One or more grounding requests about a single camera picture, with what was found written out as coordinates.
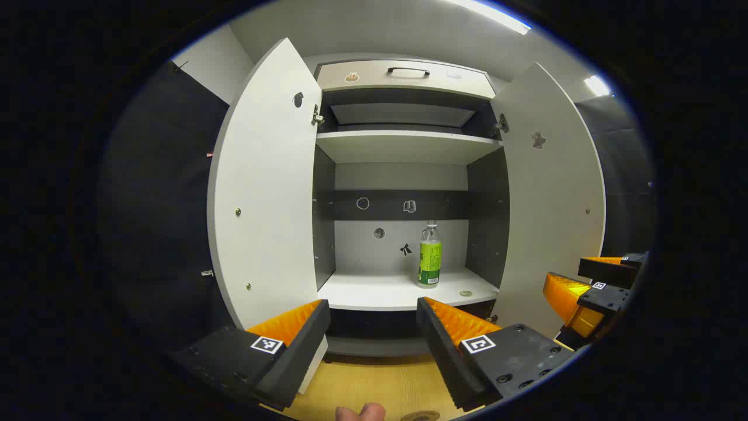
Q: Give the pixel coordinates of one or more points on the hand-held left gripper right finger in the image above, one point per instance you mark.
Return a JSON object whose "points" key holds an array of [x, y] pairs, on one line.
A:
{"points": [[438, 351]]}

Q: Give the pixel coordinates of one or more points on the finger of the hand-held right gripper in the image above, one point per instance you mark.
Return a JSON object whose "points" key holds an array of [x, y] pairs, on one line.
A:
{"points": [[610, 270], [608, 298]]}

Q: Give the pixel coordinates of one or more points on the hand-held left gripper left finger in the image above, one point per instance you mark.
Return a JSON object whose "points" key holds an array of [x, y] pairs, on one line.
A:
{"points": [[304, 351]]}

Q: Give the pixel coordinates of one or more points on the round brown coaster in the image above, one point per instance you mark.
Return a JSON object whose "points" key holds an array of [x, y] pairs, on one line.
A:
{"points": [[419, 417]]}

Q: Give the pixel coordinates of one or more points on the white cabinet door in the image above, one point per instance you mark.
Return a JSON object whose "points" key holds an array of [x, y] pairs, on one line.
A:
{"points": [[269, 204], [552, 222]]}

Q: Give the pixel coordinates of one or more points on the green label clear bottle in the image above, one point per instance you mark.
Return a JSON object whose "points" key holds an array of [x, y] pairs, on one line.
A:
{"points": [[429, 263]]}

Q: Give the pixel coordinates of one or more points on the white and grey cabinet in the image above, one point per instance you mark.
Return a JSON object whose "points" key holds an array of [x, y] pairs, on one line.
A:
{"points": [[403, 175]]}

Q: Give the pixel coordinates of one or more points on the metal right door hinge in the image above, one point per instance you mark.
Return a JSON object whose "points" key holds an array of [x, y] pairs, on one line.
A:
{"points": [[502, 123]]}

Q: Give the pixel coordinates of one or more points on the metal door hinge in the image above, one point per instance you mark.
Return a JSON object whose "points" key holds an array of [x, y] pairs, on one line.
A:
{"points": [[317, 117], [502, 123]]}

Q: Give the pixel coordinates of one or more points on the white cabinet shelf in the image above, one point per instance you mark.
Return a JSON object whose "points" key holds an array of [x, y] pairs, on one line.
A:
{"points": [[409, 146]]}

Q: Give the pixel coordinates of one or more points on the metal left door hinge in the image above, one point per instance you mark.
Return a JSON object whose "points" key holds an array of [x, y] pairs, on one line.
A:
{"points": [[317, 117]]}

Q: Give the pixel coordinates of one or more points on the white cabinet drawer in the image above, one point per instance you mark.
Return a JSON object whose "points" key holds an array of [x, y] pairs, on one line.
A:
{"points": [[374, 82]]}

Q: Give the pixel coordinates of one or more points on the black backdrop cloth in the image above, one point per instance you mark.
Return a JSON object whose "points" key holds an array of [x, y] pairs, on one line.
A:
{"points": [[622, 175], [158, 222]]}

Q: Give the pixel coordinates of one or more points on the small ceiling light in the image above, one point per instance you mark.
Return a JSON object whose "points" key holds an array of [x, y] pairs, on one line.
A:
{"points": [[597, 86]]}

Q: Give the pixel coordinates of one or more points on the long ceiling light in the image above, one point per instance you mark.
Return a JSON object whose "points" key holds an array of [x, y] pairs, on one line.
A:
{"points": [[497, 14]]}

